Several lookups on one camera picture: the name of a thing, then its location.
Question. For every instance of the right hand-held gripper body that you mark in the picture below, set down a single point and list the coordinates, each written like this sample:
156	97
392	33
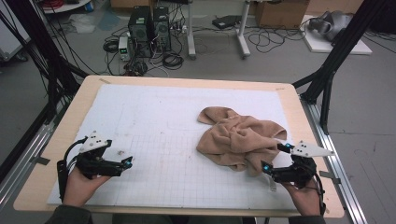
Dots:
300	172

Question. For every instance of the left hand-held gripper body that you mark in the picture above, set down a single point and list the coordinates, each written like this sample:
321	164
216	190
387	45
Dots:
90	163

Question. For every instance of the tan towel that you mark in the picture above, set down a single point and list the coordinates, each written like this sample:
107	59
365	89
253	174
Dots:
236	140

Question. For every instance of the person's right hand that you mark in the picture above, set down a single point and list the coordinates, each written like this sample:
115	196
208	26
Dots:
306	200

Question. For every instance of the person's left hand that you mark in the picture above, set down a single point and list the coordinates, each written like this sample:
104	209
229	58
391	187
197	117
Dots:
77	189

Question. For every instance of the black tape strip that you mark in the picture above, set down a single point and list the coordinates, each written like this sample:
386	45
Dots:
330	176
40	160

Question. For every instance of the white grid mat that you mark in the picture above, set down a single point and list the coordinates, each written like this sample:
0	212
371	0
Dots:
162	124

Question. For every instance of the white power supply unit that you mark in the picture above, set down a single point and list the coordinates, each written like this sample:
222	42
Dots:
124	48

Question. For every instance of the white floor board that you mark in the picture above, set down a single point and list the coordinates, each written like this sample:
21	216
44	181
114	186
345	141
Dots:
320	46

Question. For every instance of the large black computer tower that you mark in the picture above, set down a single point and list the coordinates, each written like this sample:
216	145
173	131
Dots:
140	29

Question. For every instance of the white desk leg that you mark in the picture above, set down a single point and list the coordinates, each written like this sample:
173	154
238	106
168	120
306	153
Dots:
190	31
243	34

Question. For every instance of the clear plastic sheet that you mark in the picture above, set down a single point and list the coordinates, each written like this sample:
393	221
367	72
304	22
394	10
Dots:
81	24

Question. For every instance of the slim black computer tower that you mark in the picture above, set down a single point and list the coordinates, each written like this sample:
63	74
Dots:
162	28

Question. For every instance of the large cardboard box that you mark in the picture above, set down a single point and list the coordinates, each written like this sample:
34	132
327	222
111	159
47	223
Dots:
280	14

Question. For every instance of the grey machine part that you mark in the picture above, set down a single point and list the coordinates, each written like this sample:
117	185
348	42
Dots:
334	23

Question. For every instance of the flat black device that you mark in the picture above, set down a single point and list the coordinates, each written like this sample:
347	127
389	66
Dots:
225	21

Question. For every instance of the white round table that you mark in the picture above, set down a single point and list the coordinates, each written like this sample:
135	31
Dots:
65	6

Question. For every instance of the aluminium rail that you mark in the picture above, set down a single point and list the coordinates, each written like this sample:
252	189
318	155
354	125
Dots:
28	149
333	161

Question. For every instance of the black metal frame stand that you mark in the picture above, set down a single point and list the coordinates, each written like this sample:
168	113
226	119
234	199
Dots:
37	40
342	46

